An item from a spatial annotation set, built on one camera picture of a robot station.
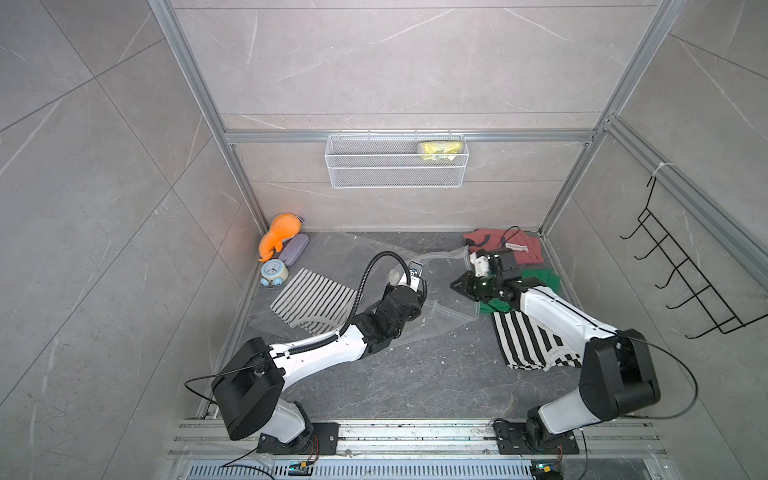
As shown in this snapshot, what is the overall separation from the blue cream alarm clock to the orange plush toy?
2.1 inches

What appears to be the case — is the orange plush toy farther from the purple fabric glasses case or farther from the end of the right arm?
the end of the right arm

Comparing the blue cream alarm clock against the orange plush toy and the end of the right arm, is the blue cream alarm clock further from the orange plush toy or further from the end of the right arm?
the end of the right arm

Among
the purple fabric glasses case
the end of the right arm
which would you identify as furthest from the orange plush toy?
the end of the right arm

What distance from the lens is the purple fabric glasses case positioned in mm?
1093

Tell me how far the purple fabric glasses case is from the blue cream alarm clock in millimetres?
22

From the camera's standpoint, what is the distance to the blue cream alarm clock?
103 centimetres

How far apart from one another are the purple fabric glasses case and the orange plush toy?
0.02 metres

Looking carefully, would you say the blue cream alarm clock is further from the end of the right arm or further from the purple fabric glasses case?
the end of the right arm

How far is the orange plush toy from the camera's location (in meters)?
1.13

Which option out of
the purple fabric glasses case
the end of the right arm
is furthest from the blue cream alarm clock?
the end of the right arm
